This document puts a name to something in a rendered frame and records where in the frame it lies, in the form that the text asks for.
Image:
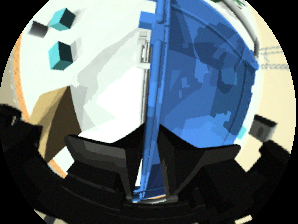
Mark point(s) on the blue plastic tray with grey wire bars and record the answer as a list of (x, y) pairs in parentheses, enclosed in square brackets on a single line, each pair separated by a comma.
[(201, 73)]

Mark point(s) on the small light blue block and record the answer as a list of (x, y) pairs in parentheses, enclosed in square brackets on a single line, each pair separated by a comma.
[(62, 20), (241, 133), (60, 56)]

